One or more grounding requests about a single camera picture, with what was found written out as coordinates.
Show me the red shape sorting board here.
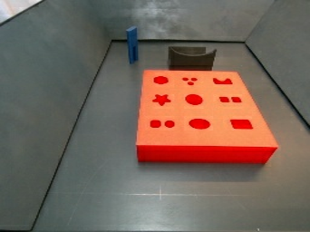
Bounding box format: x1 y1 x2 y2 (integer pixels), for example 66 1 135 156
135 70 278 163

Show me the blue square-circle peg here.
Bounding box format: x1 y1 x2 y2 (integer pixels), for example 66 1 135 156
126 26 138 63

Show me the black curved holder stand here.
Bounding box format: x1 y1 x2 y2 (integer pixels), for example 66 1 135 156
169 46 217 71

